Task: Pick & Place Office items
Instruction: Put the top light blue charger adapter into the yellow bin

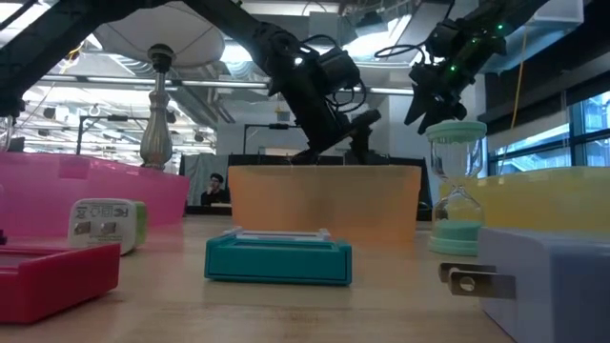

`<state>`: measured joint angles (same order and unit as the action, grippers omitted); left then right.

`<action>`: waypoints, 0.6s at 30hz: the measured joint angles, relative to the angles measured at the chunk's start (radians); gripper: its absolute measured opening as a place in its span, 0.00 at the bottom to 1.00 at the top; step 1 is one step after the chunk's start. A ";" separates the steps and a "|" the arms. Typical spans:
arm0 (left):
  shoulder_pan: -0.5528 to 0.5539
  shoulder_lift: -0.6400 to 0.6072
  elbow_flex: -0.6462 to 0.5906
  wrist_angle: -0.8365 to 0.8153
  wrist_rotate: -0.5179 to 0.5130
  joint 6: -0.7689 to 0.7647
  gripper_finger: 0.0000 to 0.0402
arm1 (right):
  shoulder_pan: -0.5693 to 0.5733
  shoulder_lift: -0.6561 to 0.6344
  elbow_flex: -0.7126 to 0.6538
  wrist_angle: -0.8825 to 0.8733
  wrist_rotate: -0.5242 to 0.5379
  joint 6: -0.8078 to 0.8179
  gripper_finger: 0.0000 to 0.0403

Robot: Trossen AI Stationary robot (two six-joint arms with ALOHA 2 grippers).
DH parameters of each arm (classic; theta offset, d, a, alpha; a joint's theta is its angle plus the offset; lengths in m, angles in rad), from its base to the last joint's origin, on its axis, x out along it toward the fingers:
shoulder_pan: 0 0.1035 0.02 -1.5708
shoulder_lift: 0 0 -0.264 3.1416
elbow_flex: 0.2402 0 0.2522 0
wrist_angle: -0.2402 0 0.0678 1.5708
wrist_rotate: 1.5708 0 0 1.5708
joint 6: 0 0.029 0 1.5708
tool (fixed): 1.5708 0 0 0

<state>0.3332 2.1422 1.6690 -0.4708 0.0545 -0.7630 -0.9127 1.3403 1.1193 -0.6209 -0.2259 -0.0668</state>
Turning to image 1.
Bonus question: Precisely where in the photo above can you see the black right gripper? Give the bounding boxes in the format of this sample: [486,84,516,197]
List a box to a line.
[403,18,509,136]

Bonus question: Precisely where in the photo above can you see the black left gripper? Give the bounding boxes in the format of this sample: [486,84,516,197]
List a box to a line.
[280,45,383,166]

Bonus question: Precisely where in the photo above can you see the white digital clock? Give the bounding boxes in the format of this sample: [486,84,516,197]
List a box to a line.
[219,227,334,242]

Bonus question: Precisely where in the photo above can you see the teal hourglass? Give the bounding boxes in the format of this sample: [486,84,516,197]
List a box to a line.
[425,119,488,257]

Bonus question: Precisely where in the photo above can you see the teal digital clock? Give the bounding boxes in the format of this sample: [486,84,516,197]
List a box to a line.
[204,228,354,287]

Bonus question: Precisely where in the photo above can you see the large lavender wall charger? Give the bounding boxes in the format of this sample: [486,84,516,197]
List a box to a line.
[438,226,610,343]

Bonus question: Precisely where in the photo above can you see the white green wall charger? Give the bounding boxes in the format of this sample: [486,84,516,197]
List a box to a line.
[67,197,148,256]

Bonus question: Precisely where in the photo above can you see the red digital clock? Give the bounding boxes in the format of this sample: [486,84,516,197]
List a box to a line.
[0,240,121,325]

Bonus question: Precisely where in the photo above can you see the orange translucent plastic bin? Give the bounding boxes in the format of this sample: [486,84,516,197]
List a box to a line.
[227,164,423,248]

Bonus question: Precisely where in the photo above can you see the person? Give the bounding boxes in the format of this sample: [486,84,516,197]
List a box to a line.
[199,171,231,207]

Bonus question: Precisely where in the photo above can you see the long ceiling light bar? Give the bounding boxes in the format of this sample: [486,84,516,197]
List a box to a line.
[37,73,416,96]

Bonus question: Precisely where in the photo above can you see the yellow translucent plastic bin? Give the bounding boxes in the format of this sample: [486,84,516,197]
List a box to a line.
[440,166,610,239]

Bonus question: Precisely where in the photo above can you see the grey hanging cloth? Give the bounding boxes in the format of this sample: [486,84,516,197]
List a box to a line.
[183,152,230,207]

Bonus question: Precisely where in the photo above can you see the black-framed window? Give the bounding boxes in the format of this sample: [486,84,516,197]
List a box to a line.
[485,90,610,175]

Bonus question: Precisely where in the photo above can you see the silver metal lamp base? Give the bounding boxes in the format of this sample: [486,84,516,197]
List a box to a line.
[139,43,176,172]

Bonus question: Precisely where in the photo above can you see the pink translucent plastic bin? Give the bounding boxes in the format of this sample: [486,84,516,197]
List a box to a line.
[0,151,191,242]

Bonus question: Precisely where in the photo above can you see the black rig frame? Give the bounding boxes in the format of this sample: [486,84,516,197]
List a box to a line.
[243,122,306,156]
[75,113,145,156]

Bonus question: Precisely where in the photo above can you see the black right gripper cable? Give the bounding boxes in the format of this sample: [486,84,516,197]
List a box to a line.
[374,43,430,61]

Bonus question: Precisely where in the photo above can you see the grey ceiling air duct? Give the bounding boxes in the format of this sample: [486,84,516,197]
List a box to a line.
[480,0,585,75]

